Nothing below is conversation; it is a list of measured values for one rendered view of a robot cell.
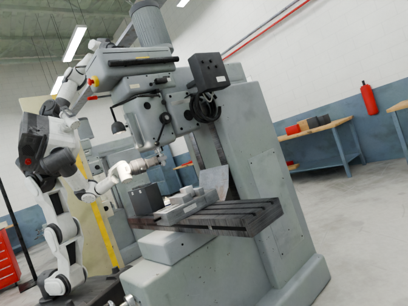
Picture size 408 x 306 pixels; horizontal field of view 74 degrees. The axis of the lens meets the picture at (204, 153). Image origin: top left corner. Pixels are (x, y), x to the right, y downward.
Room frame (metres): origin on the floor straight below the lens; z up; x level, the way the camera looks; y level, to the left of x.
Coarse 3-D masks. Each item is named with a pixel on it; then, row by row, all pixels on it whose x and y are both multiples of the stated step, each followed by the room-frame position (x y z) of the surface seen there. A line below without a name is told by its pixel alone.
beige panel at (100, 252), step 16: (48, 96) 2.94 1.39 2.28; (32, 112) 2.82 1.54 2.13; (80, 144) 3.03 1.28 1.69; (80, 160) 2.99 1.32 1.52; (80, 208) 2.89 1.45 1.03; (96, 208) 2.98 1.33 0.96; (80, 224) 2.86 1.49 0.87; (96, 224) 2.95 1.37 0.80; (96, 240) 2.91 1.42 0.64; (112, 240) 3.02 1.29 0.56; (96, 256) 2.88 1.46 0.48; (112, 256) 2.98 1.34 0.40; (96, 272) 2.85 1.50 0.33
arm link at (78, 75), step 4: (84, 60) 1.77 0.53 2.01; (80, 64) 1.78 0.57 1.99; (84, 64) 1.78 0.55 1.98; (76, 68) 1.80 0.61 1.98; (80, 68) 1.79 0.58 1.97; (84, 68) 1.79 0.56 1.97; (72, 72) 1.77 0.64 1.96; (76, 72) 1.80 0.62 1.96; (80, 72) 1.81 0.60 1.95; (84, 72) 1.82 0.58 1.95; (72, 76) 1.78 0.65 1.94; (76, 76) 1.79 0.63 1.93; (80, 76) 1.81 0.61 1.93; (84, 76) 1.84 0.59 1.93; (72, 80) 1.80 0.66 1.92; (76, 80) 1.80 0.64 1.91; (80, 80) 1.81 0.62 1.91; (84, 80) 1.83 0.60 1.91; (80, 84) 1.83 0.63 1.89
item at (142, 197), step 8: (144, 184) 1.98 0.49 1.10; (152, 184) 1.93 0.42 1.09; (128, 192) 2.01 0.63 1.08; (136, 192) 1.95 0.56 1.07; (144, 192) 1.88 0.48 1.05; (152, 192) 1.91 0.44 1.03; (136, 200) 1.97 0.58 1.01; (144, 200) 1.90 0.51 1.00; (152, 200) 1.90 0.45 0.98; (160, 200) 1.95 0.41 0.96; (136, 208) 1.99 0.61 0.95; (144, 208) 1.92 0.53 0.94; (152, 208) 1.88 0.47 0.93; (160, 208) 1.93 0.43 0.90
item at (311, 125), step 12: (396, 108) 3.51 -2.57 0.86; (312, 120) 4.72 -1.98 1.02; (324, 120) 4.59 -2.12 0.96; (336, 120) 4.73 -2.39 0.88; (348, 120) 4.63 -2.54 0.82; (396, 120) 3.57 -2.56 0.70; (288, 132) 5.06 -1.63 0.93; (300, 132) 4.84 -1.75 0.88; (312, 132) 4.46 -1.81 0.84; (336, 132) 4.21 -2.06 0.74; (348, 156) 4.65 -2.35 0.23; (360, 156) 4.63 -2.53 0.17; (288, 168) 5.21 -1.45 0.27; (300, 168) 5.04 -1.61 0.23; (312, 168) 4.68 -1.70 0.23; (348, 168) 4.21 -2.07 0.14; (180, 180) 7.94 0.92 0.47; (0, 228) 7.61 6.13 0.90
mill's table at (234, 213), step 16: (208, 208) 1.43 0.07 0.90; (224, 208) 1.33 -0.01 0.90; (240, 208) 1.24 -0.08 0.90; (256, 208) 1.14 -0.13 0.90; (272, 208) 1.16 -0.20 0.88; (144, 224) 1.79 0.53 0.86; (176, 224) 1.48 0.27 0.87; (192, 224) 1.35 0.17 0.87; (208, 224) 1.25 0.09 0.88; (224, 224) 1.16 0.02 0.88; (240, 224) 1.08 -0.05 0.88; (256, 224) 1.08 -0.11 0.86
